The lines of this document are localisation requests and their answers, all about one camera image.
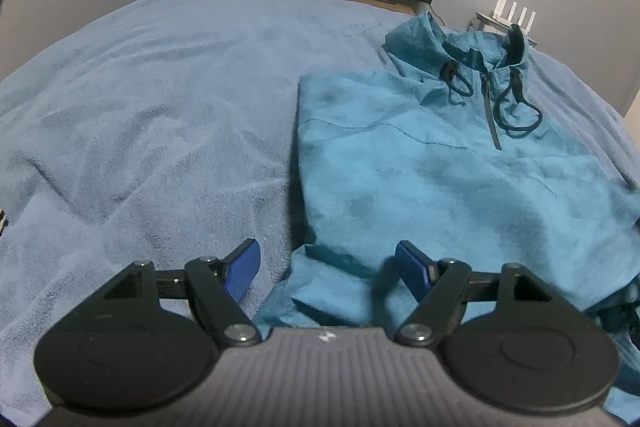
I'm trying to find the white router with antennas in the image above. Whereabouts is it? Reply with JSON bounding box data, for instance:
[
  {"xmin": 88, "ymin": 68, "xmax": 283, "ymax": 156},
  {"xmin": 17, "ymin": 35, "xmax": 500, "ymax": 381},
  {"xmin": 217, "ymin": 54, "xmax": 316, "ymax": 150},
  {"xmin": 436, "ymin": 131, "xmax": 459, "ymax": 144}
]
[{"xmin": 474, "ymin": 0, "xmax": 540, "ymax": 48}]

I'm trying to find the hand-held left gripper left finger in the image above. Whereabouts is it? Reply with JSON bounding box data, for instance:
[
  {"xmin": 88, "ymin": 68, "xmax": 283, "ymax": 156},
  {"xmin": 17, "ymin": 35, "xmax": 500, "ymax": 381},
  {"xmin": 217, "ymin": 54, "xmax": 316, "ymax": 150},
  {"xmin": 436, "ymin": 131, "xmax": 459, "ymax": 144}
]
[{"xmin": 75, "ymin": 238, "xmax": 263, "ymax": 351}]

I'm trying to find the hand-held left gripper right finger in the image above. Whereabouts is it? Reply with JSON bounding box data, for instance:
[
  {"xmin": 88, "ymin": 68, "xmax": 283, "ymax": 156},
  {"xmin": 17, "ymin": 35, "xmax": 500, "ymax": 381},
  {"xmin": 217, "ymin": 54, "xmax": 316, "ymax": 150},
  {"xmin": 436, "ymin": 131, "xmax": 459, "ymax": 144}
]
[{"xmin": 393, "ymin": 240, "xmax": 567, "ymax": 351}]

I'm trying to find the teal hooded jacket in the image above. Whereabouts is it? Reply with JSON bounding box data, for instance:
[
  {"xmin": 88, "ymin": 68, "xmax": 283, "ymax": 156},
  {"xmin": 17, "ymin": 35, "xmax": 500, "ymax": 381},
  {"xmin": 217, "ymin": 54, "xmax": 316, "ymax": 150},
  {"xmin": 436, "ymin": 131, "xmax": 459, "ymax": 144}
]
[{"xmin": 255, "ymin": 12, "xmax": 640, "ymax": 424}]

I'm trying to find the blue fleece blanket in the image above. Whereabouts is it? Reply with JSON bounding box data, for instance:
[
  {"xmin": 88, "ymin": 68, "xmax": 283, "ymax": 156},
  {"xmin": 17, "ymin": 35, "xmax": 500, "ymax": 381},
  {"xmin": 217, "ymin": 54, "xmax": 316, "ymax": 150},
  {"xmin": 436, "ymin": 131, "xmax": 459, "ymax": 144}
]
[{"xmin": 0, "ymin": 0, "xmax": 640, "ymax": 427}]

